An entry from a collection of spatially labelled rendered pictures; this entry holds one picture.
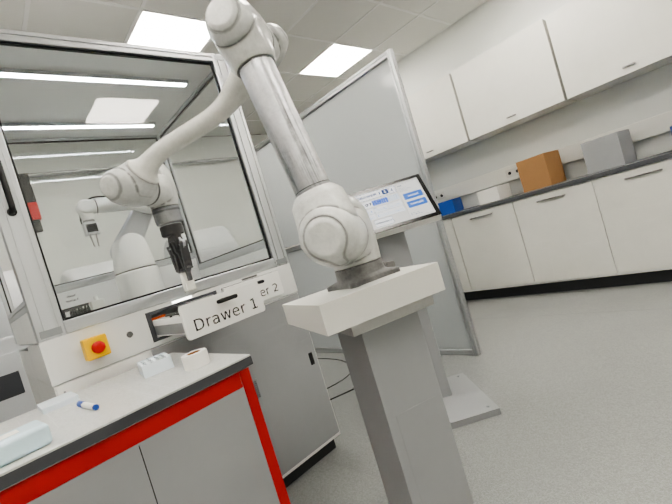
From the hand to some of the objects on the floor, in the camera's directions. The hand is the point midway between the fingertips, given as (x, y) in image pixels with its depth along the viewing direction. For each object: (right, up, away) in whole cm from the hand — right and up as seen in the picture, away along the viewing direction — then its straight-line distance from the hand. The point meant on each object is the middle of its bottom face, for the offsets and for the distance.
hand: (188, 281), depth 137 cm
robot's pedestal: (+83, -79, -8) cm, 115 cm away
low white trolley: (+9, -102, -27) cm, 106 cm away
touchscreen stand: (+105, -70, +71) cm, 145 cm away
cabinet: (-11, -105, +61) cm, 122 cm away
